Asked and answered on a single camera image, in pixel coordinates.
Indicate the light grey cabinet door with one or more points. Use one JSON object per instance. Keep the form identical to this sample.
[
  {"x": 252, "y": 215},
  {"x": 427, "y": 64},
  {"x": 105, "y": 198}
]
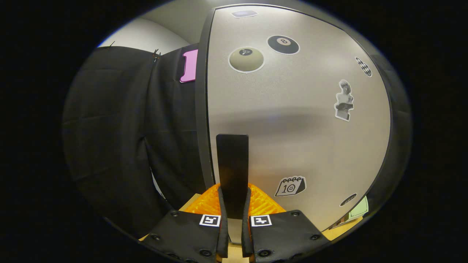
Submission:
[{"x": 299, "y": 138}]

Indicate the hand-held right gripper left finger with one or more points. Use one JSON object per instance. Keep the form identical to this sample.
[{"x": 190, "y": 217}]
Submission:
[{"x": 223, "y": 233}]

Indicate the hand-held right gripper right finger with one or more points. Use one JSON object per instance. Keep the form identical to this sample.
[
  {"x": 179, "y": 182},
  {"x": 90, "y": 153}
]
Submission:
[{"x": 245, "y": 237}]

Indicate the black backdrop cloth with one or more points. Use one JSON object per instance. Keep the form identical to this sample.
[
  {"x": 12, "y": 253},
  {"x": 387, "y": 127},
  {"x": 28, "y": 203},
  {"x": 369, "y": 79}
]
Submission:
[{"x": 109, "y": 128}]

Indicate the pale green notebook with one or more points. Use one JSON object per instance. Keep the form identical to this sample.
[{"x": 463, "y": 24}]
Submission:
[{"x": 359, "y": 210}]

